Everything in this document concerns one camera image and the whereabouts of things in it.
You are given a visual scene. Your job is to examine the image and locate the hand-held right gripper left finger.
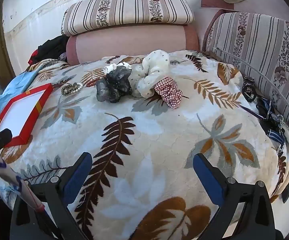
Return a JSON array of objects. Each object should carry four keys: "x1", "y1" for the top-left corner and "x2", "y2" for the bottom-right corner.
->
[{"x1": 10, "y1": 152, "x2": 94, "y2": 240}]

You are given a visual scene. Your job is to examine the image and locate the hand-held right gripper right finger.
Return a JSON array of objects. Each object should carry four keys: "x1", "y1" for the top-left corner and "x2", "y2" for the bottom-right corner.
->
[{"x1": 193, "y1": 153, "x2": 283, "y2": 240}]

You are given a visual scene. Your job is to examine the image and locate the red-framed white tray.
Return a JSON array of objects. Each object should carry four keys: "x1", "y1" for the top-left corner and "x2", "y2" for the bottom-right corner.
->
[{"x1": 0, "y1": 83, "x2": 54, "y2": 148}]

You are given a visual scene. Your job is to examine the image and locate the leopard print scrunchie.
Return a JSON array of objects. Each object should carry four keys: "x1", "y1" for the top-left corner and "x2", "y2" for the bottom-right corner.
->
[{"x1": 61, "y1": 84, "x2": 78, "y2": 96}]

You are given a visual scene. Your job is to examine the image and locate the red plaid scrunchie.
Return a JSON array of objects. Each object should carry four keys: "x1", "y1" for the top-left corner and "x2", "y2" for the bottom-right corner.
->
[{"x1": 154, "y1": 77, "x2": 183, "y2": 109}]

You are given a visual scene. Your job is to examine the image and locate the grey sheer scrunchie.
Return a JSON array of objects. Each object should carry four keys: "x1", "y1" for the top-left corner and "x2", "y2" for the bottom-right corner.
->
[{"x1": 96, "y1": 65, "x2": 133, "y2": 103}]

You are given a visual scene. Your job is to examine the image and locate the large white polka-dot scrunchie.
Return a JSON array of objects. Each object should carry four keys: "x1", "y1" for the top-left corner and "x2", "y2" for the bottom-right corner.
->
[{"x1": 131, "y1": 50, "x2": 171, "y2": 98}]

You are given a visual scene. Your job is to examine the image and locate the light blue cloth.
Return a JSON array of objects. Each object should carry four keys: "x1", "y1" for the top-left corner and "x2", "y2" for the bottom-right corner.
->
[{"x1": 0, "y1": 70, "x2": 39, "y2": 135}]

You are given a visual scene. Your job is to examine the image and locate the leaf-print blanket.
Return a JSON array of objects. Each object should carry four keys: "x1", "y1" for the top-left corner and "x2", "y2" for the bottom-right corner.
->
[{"x1": 0, "y1": 51, "x2": 289, "y2": 240}]

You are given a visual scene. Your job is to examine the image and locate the blue striped cloth band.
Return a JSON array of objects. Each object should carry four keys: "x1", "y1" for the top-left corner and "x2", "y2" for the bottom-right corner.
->
[{"x1": 256, "y1": 97, "x2": 288, "y2": 147}]

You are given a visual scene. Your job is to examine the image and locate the red cloth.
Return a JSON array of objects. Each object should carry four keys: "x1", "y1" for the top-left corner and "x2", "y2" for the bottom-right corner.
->
[{"x1": 28, "y1": 50, "x2": 39, "y2": 65}]

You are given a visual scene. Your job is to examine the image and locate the black clothes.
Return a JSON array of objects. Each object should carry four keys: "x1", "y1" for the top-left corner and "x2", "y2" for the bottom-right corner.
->
[{"x1": 31, "y1": 35, "x2": 70, "y2": 64}]

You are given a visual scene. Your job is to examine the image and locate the small white black-dotted scrunchie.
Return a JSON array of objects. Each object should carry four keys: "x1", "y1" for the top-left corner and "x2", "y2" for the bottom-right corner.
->
[{"x1": 103, "y1": 61, "x2": 133, "y2": 75}]

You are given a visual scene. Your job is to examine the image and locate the striped floral sofa backrest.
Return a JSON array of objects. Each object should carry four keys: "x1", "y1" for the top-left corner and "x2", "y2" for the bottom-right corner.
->
[{"x1": 202, "y1": 9, "x2": 289, "y2": 143}]

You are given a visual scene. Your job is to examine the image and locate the pink bolster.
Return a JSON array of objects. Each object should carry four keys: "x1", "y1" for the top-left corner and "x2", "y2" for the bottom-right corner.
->
[{"x1": 66, "y1": 24, "x2": 200, "y2": 66}]

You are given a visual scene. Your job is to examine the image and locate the striped floral cushion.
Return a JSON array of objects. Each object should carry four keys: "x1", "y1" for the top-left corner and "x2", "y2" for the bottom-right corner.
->
[{"x1": 61, "y1": 0, "x2": 194, "y2": 36}]

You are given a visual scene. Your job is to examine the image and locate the pink sofa armrest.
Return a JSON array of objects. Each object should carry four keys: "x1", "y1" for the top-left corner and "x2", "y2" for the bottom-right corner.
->
[{"x1": 201, "y1": 0, "x2": 289, "y2": 25}]

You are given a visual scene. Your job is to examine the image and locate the red bead bracelet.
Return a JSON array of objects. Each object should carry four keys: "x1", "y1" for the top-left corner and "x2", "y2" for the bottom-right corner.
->
[{"x1": 86, "y1": 78, "x2": 102, "y2": 87}]

